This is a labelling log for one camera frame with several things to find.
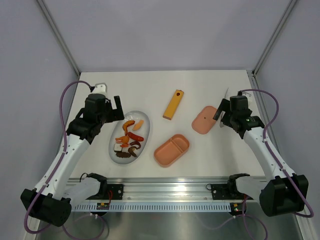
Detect metal food tongs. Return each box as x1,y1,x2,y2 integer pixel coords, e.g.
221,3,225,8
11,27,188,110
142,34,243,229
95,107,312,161
218,88,230,128

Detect orange bread roll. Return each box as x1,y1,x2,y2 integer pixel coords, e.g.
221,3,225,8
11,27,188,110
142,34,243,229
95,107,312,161
132,119,144,131

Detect red sausage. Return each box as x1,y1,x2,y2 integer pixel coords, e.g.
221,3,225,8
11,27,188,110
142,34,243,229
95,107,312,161
127,132,145,142

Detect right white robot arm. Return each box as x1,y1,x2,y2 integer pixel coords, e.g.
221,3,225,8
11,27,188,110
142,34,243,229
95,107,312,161
213,95,309,217

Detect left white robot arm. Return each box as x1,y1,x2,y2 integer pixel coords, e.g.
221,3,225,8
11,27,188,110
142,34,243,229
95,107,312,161
20,93,125,227

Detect pink lunch box lid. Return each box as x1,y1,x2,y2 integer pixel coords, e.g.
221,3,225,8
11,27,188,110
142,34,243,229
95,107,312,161
191,105,217,135

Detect yellow rectangular box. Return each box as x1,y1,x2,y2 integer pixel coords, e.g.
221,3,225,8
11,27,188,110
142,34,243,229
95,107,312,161
162,89,184,120

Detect pink lunch box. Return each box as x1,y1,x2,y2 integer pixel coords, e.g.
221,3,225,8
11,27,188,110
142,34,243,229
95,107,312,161
154,134,190,168

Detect white oval plate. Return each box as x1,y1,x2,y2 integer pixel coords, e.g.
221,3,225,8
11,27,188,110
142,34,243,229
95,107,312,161
108,110,151,165

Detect red shrimp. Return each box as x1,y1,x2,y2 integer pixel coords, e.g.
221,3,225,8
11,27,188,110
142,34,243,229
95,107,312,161
120,143,130,148

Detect white black sushi block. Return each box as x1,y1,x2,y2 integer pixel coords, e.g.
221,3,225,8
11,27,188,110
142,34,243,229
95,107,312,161
113,143,123,153

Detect brown sea cucumber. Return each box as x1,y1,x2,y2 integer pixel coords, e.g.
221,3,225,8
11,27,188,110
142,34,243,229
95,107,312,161
115,151,132,158

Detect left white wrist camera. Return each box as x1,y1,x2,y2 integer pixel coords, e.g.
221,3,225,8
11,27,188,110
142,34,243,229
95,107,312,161
90,83,108,96

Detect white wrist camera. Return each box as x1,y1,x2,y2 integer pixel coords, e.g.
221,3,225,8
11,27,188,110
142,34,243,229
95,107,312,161
237,91,254,106
90,83,108,96

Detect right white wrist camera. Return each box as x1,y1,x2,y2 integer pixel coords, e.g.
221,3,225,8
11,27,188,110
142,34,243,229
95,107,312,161
237,91,254,106

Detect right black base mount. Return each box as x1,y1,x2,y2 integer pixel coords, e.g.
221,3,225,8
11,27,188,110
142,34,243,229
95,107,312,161
205,183,232,200

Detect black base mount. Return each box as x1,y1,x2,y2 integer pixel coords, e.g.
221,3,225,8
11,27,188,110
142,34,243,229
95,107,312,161
106,183,124,201
205,183,232,200

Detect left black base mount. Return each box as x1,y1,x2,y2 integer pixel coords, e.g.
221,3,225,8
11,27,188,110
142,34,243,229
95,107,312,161
106,183,124,201

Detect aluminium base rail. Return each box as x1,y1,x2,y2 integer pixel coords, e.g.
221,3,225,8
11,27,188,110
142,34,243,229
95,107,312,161
107,176,229,202

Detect left aluminium frame post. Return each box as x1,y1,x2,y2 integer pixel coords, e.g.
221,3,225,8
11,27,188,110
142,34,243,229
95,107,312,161
34,0,81,79

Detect aluminium frame post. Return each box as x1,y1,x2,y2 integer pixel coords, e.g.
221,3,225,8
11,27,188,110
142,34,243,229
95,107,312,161
252,0,299,77
34,0,81,79

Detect white slotted cable duct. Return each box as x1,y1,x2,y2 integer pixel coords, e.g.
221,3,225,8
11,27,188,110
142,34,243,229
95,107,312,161
72,202,231,213

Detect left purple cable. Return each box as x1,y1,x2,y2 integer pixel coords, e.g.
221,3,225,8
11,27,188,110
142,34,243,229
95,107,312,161
23,80,111,238

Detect right aluminium frame post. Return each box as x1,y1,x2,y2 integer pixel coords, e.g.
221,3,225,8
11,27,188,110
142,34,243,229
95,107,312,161
252,0,299,77

